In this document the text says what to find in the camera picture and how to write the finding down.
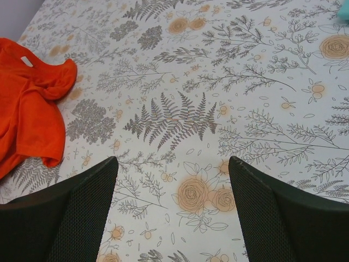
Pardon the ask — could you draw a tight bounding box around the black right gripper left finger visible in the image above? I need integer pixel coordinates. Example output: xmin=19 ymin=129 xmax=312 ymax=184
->
xmin=1 ymin=157 xmax=118 ymax=261

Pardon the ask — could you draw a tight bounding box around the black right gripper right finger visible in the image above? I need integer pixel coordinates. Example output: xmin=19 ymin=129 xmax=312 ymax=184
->
xmin=228 ymin=156 xmax=348 ymax=261

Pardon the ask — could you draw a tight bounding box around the orange t shirt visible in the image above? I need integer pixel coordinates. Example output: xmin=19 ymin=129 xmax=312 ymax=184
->
xmin=1 ymin=38 xmax=77 ymax=177

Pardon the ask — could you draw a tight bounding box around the floral patterned table mat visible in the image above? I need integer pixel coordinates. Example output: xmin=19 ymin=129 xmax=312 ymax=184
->
xmin=1 ymin=1 xmax=348 ymax=261

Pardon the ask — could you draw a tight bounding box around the folded teal t shirt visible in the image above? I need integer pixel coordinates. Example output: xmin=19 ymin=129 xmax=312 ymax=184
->
xmin=337 ymin=0 xmax=349 ymax=20

